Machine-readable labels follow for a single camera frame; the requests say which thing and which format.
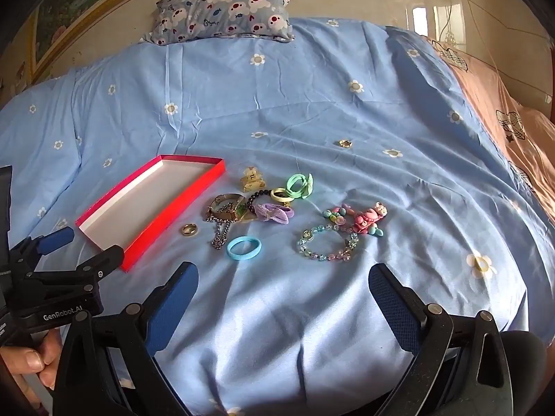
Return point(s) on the peach printed blanket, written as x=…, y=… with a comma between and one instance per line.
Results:
x=490, y=82

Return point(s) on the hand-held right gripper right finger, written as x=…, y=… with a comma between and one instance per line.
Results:
x=394, y=307

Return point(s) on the beige hair claw clip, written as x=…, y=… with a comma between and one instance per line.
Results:
x=251, y=178

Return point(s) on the framed wall poster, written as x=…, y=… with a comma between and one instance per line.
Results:
x=78, y=4

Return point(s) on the gold wrist watch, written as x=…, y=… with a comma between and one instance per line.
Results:
x=227, y=216

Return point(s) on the pink cartoon hair clip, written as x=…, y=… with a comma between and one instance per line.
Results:
x=364, y=221

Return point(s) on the person's left hand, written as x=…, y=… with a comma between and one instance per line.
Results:
x=34, y=362

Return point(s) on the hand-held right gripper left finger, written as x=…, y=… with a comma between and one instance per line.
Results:
x=173, y=303

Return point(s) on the cartoon print pillow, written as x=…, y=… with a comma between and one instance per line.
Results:
x=225, y=8

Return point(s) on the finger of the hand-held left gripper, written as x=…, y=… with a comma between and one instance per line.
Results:
x=104, y=258
x=58, y=238

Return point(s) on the red shallow cardboard box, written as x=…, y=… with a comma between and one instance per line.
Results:
x=143, y=208

